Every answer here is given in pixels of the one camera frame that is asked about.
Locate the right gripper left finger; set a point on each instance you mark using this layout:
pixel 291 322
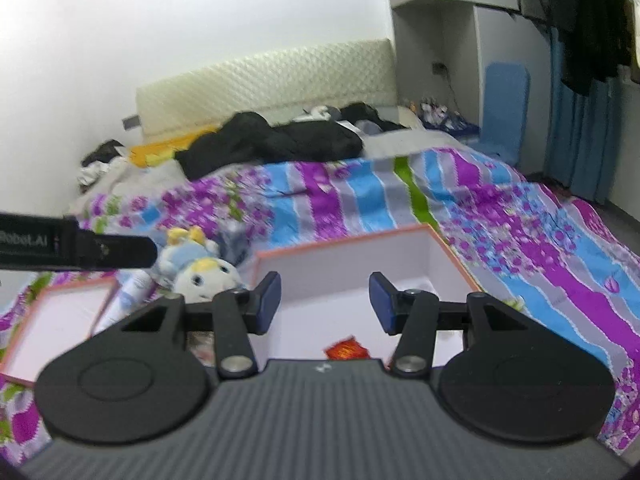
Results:
pixel 237 314

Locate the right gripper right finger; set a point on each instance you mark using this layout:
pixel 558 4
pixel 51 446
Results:
pixel 413 315

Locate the red small snack packet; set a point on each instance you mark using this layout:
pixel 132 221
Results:
pixel 347 349

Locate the white blue plush toy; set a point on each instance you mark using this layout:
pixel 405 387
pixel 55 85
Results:
pixel 189 265

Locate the pink box lid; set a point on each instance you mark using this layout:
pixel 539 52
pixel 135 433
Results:
pixel 61 318

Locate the pink cardboard box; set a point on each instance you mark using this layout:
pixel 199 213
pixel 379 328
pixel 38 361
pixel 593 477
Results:
pixel 325 289

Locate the clothes heap on nightstand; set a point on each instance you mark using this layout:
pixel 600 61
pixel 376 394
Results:
pixel 94 165

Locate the white spray bottle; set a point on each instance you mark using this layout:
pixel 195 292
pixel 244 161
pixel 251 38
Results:
pixel 130 296

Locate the colourful striped floral bedspread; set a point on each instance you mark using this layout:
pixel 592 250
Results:
pixel 551 257

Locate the yellow pillow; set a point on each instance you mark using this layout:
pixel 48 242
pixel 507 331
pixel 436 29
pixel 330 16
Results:
pixel 155 154

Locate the black clothes pile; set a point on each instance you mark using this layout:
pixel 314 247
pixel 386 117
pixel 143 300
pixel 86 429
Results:
pixel 248 137

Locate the blue curtain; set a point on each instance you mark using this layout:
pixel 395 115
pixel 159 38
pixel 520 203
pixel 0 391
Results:
pixel 584 133

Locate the cream quilted headboard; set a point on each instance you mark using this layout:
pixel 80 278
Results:
pixel 277 84

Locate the hanging black jacket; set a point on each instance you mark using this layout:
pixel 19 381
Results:
pixel 595 36

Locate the grey wall cabinet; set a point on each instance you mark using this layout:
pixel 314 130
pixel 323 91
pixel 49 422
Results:
pixel 444 46

